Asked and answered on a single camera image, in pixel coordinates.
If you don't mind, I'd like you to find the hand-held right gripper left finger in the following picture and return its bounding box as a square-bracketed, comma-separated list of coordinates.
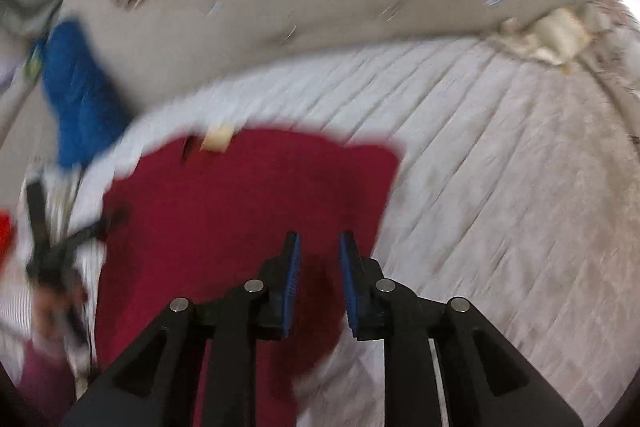
[60, 231, 302, 427]

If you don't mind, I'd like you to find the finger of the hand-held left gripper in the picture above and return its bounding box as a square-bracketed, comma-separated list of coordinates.
[25, 179, 48, 253]
[55, 207, 128, 255]

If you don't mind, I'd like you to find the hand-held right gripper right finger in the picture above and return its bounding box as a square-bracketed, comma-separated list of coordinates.
[339, 230, 585, 427]

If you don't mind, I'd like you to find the red cloth pillowcase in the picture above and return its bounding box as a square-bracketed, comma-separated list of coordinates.
[94, 125, 407, 427]

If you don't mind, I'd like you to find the person's left hand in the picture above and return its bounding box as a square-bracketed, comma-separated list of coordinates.
[32, 284, 91, 348]

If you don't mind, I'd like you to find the red cloth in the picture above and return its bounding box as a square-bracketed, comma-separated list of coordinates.
[0, 213, 15, 259]

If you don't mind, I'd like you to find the cream gold-trimmed pillow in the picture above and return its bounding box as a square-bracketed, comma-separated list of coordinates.
[0, 167, 108, 395]

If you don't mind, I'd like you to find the blue quilted cushion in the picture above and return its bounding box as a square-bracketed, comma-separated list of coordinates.
[41, 19, 136, 170]

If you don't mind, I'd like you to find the green and blue plush toy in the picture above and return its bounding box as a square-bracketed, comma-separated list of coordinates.
[25, 41, 50, 84]

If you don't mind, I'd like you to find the cream quilted bed cover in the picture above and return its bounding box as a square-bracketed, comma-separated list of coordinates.
[75, 38, 640, 427]

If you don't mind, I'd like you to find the beige tufted headboard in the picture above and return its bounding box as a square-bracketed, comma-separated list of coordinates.
[0, 0, 608, 148]

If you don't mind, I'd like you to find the cream floral bedding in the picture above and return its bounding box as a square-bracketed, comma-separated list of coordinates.
[482, 0, 640, 148]

